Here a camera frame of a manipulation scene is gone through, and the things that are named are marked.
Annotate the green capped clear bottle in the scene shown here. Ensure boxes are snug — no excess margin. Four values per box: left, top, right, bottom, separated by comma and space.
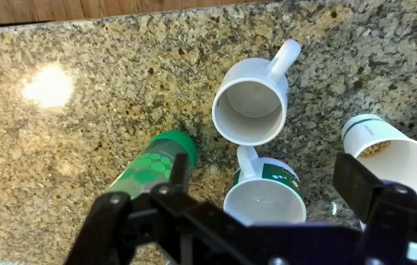
103, 129, 199, 201

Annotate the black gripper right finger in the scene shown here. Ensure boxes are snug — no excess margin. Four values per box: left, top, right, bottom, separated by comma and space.
332, 152, 417, 265

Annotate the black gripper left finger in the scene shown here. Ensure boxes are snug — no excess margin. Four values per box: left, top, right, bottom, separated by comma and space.
65, 154, 249, 265

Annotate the plain white mug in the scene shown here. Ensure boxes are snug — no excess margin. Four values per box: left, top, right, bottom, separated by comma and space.
211, 39, 302, 148

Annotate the white mug with green band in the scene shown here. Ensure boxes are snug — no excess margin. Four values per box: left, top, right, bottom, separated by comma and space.
223, 145, 308, 227

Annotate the pile of pale seeds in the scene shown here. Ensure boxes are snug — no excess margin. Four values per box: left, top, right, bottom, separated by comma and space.
358, 140, 392, 159

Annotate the white paper cup green stripe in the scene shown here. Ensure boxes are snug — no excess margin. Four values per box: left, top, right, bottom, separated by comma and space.
341, 114, 417, 196

